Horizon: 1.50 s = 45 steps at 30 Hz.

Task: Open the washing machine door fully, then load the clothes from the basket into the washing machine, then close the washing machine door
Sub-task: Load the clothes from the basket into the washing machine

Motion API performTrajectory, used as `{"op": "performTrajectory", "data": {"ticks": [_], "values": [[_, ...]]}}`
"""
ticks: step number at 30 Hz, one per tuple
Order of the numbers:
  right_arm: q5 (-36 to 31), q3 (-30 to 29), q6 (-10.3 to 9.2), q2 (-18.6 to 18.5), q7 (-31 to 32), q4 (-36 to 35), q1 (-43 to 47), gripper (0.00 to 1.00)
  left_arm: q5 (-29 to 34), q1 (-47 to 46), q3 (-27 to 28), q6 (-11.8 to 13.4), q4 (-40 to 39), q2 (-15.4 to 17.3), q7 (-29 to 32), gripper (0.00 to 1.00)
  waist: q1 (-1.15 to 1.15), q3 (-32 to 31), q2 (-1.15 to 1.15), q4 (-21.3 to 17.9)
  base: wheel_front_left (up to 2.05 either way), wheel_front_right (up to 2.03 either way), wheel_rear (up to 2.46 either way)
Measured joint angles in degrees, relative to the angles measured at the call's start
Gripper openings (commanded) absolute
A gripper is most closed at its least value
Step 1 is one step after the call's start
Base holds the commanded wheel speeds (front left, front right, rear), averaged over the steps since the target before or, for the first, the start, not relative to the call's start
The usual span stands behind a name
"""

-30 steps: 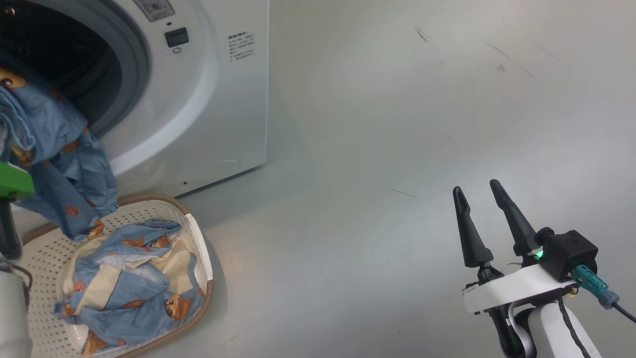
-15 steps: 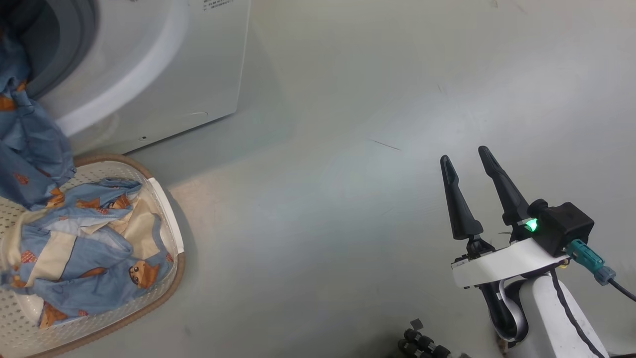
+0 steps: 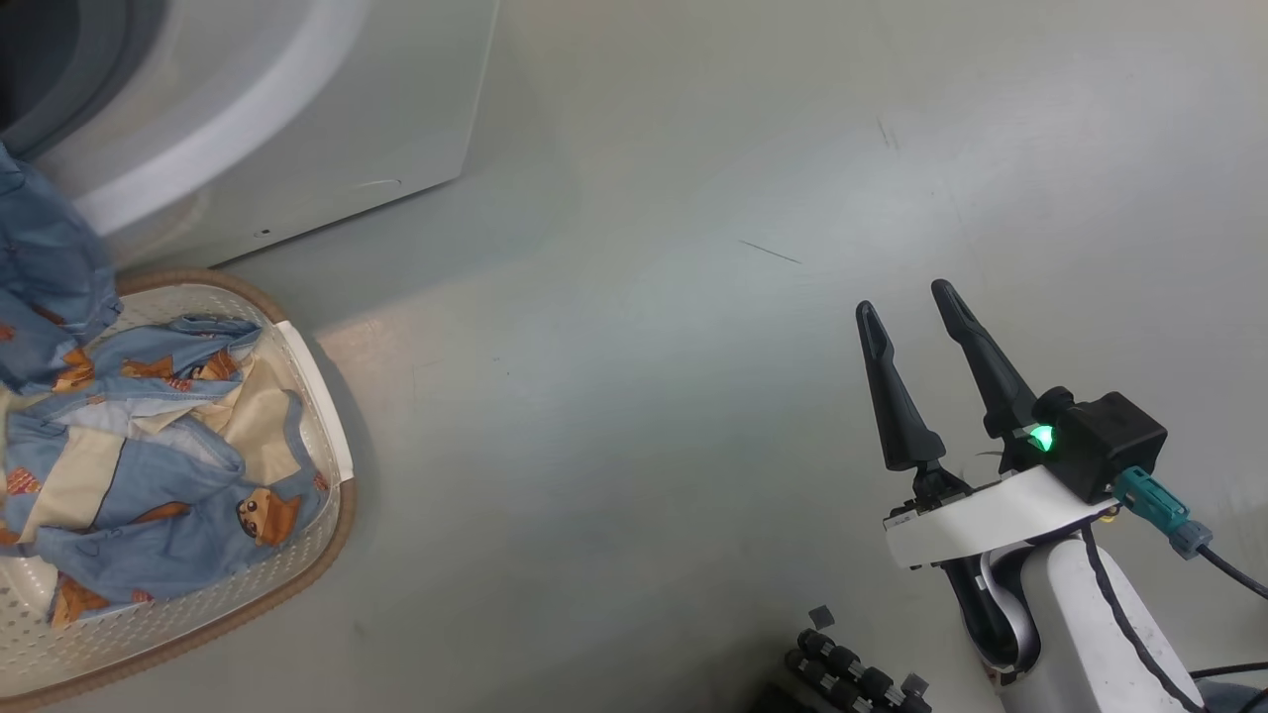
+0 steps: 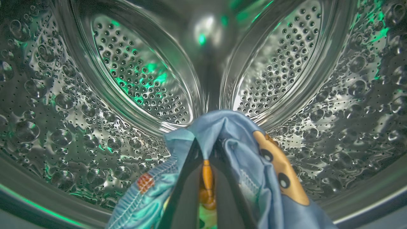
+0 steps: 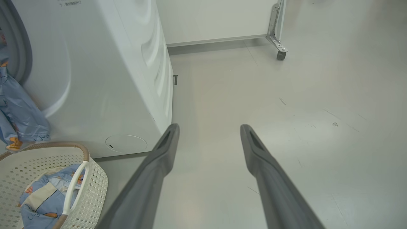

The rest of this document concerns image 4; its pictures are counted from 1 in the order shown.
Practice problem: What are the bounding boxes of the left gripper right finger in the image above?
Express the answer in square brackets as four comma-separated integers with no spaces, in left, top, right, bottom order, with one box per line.
[211,139,255,229]

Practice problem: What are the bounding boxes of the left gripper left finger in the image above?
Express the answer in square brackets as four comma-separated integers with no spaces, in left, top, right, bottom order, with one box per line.
[158,139,204,229]

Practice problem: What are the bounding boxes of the blue cartoon print garment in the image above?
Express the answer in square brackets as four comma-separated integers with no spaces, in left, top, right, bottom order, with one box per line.
[106,110,338,229]

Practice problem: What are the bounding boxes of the stainless steel washing machine drum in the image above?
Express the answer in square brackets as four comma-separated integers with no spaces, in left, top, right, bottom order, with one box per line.
[0,0,407,223]

